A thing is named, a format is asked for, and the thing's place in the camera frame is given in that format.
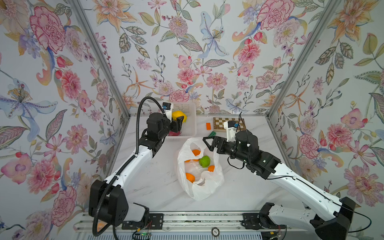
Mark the white perforated plastic basket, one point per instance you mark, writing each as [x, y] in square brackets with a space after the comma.
[189, 128]

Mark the orange toy brick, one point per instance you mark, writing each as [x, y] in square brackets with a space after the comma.
[208, 126]

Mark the orange fruit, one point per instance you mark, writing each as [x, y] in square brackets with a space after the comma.
[196, 152]
[190, 177]
[211, 168]

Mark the yellow lemon fruit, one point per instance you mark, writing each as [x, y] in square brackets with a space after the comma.
[179, 114]

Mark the white translucent plastic bag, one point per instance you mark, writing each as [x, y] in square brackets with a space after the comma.
[206, 183]

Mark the wooden chessboard box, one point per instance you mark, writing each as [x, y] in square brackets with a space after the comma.
[221, 124]

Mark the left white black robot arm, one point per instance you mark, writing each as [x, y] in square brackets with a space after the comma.
[109, 205]

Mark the aluminium corner post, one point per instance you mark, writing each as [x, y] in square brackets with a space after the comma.
[309, 46]
[94, 44]

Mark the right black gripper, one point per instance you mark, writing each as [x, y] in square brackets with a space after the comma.
[218, 146]

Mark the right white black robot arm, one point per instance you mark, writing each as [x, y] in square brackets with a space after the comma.
[326, 215]

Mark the pink dragon fruit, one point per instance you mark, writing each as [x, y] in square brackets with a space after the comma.
[174, 134]

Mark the green toy brick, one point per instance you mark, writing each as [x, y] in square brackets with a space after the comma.
[212, 134]

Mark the right aluminium corner post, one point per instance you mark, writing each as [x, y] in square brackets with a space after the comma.
[309, 46]

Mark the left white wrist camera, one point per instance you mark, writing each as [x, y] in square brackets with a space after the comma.
[168, 109]

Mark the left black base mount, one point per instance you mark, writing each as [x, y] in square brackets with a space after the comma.
[150, 221]

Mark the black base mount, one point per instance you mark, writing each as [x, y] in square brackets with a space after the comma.
[260, 220]
[150, 221]

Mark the green pepper fruit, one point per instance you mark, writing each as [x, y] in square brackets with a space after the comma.
[205, 161]

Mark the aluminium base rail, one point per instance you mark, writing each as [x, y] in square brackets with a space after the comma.
[209, 225]

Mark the left aluminium corner post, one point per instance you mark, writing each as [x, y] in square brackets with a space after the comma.
[94, 44]

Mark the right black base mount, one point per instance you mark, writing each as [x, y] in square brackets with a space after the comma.
[260, 220]

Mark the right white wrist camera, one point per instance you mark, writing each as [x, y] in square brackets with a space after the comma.
[231, 128]

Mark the orange tape roll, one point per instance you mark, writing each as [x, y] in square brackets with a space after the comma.
[100, 226]

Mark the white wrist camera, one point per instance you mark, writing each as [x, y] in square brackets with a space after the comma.
[168, 109]
[231, 128]

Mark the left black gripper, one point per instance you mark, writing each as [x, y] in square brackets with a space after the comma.
[173, 124]

